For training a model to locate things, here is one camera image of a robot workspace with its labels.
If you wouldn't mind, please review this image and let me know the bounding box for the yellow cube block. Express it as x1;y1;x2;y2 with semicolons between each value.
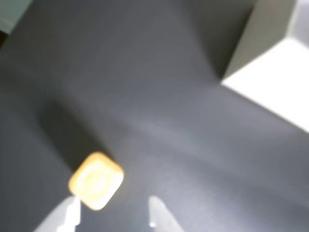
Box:
68;151;125;211

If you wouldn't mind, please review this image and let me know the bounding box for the white open box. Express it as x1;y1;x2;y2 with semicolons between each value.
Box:
220;0;309;134

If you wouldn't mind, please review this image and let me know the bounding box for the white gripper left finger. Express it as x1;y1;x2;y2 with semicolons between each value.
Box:
33;195;82;232

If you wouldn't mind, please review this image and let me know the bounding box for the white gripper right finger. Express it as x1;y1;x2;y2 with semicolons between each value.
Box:
148;195;182;232

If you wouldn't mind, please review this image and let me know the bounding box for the dark grey table mat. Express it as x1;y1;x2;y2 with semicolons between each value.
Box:
0;0;309;232

